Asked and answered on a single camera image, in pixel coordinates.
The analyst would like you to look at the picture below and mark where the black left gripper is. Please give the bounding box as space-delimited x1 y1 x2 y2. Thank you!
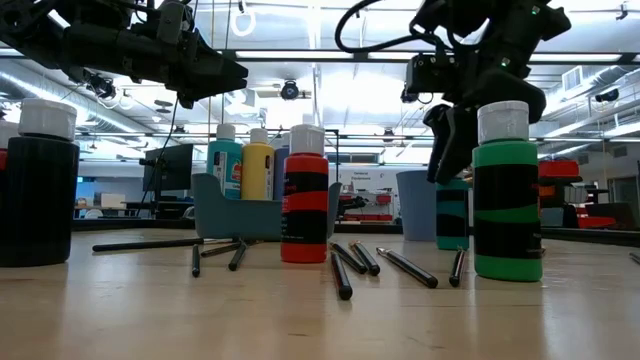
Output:
64 19 250 110

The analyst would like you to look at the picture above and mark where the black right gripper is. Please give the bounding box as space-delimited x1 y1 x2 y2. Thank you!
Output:
423 64 547 186

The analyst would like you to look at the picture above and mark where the grey-blue plastic cup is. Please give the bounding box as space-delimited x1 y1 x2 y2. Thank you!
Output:
395 169 439 243

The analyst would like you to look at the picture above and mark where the small sea green paint bottle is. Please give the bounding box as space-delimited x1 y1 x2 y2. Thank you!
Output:
435 177 471 252

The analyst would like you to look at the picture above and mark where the large teal paint bottle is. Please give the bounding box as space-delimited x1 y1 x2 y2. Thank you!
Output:
206 123 244 200

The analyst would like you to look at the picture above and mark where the large yellow paint bottle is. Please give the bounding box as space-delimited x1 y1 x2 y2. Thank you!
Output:
240 127 276 201

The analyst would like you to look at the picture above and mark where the large purple paint bottle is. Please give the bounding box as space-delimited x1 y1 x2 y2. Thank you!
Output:
272 132 292 201

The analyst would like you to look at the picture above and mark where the grey-blue plastic caddy tray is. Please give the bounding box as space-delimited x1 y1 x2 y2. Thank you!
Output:
191 172 344 242

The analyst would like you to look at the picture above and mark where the small black paint bottle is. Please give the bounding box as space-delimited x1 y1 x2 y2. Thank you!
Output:
0 97 81 268

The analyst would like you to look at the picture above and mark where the black computer monitor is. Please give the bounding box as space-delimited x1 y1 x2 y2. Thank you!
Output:
142 143 195 192

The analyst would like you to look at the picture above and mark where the shelf rack with red bins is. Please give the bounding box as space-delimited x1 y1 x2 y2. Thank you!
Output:
537 158 619 230

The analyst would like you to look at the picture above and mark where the black ceiling spotlight pair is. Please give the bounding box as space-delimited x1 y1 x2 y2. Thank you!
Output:
82 69 117 100

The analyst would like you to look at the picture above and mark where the black and red machine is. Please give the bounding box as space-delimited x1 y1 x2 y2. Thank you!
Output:
339 194 374 221

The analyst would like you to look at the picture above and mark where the white hanging ring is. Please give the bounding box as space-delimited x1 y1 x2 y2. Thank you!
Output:
229 8 257 38

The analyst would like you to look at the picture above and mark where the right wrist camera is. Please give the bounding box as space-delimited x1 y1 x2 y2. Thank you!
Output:
403 53 459 97

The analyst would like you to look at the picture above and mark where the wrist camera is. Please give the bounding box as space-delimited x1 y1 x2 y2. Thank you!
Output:
403 53 459 97
156 1 187 47

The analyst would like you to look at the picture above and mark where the black hanging cable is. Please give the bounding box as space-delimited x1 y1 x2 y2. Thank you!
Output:
137 97 181 211

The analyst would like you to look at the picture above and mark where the round black overhead camera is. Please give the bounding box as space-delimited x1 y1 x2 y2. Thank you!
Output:
279 79 300 101

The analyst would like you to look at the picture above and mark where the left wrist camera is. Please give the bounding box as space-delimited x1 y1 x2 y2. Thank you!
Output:
156 1 187 47

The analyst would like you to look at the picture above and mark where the white wall sign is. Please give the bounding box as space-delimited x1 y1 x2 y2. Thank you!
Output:
344 167 396 194

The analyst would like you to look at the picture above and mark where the black frame beam with lights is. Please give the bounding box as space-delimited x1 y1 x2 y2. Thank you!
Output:
0 47 640 65

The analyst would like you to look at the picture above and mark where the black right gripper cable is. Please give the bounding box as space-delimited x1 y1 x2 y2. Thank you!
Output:
333 0 451 55

